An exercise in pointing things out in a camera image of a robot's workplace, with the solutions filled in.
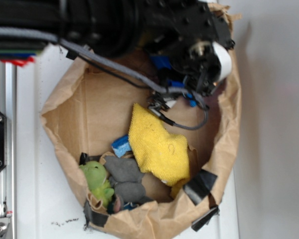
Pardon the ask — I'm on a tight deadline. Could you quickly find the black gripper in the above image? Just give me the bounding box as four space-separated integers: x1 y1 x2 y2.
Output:
139 0 235 97

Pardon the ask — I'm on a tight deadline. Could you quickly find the blue plastic bottle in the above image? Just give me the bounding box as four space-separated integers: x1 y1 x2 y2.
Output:
149 55 199 108

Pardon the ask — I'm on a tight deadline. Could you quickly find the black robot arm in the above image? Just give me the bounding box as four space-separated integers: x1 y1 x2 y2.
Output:
0 0 235 96

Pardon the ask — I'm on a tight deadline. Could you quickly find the yellow cloth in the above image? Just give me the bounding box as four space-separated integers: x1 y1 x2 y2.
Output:
128 103 190 198

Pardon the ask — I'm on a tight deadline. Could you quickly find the brown paper bag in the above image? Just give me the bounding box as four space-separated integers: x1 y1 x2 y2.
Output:
40 2 243 239

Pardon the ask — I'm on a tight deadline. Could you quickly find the blue sponge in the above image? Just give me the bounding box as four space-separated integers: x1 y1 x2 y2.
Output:
111 134 132 157

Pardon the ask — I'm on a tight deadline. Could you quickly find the grey plush toy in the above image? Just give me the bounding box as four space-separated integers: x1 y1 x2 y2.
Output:
105 156 153 214

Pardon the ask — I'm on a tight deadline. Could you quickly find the green plush toy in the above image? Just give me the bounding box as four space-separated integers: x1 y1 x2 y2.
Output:
79 161 115 208

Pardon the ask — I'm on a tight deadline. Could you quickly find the white tray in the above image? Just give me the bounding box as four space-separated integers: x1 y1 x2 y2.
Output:
16 44 241 239

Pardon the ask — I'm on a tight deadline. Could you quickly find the grey braided cable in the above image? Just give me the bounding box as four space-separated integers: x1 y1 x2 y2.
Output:
0 26 210 130

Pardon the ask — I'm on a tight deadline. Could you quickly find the aluminium frame rail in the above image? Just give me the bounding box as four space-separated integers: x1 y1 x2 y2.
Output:
0 61 16 239

